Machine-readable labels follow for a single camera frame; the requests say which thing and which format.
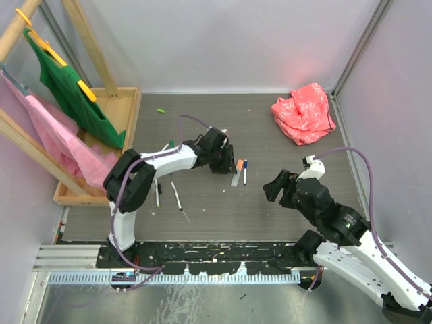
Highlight white pen with black end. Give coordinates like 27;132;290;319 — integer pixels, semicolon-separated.
170;180;183;211

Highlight green cloth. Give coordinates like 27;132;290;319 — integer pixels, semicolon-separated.
23;28;126;149

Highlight grey highlighter with orange tip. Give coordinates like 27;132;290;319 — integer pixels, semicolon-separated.
230;169;242;187

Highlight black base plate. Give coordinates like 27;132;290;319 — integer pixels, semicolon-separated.
96;240;325;276

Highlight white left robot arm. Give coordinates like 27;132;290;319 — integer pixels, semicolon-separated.
103;127;236;267

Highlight orange highlighter cap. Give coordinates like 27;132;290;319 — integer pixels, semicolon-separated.
236;159;244;171

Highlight grey slotted cable duct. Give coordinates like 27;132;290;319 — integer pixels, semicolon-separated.
47;271;301;286

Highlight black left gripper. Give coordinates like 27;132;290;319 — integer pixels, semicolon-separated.
208;143;236;174

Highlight pink cloth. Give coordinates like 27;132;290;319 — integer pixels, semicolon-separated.
1;73;117;188

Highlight white marker with blue end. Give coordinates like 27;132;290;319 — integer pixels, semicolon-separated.
243;167;247;186

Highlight coral patterned cloth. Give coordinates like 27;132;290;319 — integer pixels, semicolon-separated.
271;82;336;146

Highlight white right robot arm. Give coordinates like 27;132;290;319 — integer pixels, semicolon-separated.
263;170;431;323

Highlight wooden rack frame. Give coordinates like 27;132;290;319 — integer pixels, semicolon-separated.
1;1;126;197

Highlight wooden rack base tray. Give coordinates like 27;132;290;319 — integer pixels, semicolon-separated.
53;87;142;207

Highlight aluminium frame post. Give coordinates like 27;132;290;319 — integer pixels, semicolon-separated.
330;0;395;99

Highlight white marker with green end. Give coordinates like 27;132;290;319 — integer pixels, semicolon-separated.
161;143;170;151

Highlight white pen with lime end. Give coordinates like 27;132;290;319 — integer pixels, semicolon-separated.
154;179;160;208

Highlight yellow clothes hanger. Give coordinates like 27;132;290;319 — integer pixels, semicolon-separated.
16;8;97;102

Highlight blue-grey clothes hanger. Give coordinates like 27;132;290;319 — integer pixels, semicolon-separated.
0;62;29;97

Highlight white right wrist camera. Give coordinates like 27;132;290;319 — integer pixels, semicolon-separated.
298;155;325;180

